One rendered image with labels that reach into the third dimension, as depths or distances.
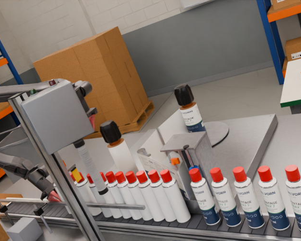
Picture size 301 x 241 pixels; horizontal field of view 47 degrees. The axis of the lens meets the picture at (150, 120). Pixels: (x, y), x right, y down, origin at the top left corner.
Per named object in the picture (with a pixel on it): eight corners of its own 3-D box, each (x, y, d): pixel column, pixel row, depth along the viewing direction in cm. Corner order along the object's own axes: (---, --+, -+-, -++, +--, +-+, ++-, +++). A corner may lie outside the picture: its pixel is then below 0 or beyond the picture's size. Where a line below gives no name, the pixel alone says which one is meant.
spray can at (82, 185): (105, 208, 151) (85, 169, 144) (99, 216, 147) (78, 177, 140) (96, 208, 154) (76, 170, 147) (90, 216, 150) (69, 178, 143)
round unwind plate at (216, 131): (237, 120, 181) (236, 118, 181) (216, 152, 159) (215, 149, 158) (186, 126, 200) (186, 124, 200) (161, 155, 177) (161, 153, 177)
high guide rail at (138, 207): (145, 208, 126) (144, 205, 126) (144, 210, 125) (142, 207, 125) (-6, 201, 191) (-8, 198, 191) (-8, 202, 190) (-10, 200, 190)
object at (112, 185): (137, 211, 139) (117, 169, 133) (131, 220, 136) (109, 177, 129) (128, 210, 142) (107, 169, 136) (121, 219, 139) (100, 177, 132)
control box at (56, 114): (95, 132, 118) (70, 81, 112) (48, 156, 113) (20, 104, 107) (89, 126, 127) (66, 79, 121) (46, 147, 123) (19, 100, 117)
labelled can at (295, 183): (319, 221, 99) (303, 161, 92) (317, 234, 95) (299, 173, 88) (300, 220, 102) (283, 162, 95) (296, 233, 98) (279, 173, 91)
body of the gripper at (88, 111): (81, 113, 157) (74, 99, 155) (98, 110, 152) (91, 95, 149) (73, 120, 153) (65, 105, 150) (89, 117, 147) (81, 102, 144)
